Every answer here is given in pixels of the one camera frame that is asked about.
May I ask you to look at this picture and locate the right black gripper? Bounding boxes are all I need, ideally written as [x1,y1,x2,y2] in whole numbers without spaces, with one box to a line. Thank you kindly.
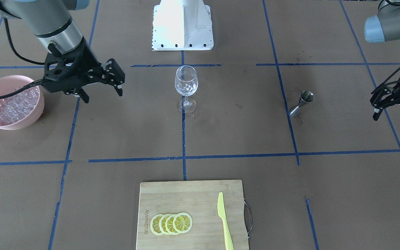
[69,39,125,104]

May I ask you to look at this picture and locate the yellow-green plastic knife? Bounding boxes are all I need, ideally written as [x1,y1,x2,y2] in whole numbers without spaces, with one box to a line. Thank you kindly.
[216,192,234,250]

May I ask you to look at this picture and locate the pink plastic bowl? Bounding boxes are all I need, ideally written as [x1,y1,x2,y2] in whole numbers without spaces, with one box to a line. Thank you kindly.
[0,75,44,130]

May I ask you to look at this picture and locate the steel double jigger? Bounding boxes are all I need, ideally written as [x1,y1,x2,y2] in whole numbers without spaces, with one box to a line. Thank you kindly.
[289,91,315,117]

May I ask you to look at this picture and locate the bamboo cutting board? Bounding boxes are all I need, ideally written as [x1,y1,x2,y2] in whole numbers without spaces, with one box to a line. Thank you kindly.
[135,180,249,250]

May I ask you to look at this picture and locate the clear wine glass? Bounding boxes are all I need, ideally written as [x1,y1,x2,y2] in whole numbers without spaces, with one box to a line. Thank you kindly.
[174,65,198,113]

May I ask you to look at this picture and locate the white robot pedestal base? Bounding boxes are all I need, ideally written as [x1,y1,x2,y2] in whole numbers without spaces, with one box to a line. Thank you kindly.
[151,0,214,51]

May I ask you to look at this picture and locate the black camera cable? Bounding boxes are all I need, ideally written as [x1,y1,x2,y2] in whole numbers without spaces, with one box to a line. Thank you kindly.
[0,17,46,101]

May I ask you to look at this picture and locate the pile of clear ice cubes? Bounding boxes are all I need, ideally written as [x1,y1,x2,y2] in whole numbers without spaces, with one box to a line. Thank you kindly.
[0,87,40,126]

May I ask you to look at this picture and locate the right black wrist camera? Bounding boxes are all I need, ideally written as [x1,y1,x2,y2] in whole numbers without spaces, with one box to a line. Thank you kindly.
[41,53,83,92]

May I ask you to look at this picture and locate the lemon slice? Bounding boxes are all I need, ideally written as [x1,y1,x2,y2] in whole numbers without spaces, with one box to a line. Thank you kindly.
[151,214,164,235]
[159,214,172,235]
[165,214,179,235]
[173,212,193,234]

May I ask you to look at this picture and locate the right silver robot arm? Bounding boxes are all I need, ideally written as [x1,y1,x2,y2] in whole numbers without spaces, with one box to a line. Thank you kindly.
[0,0,125,103]

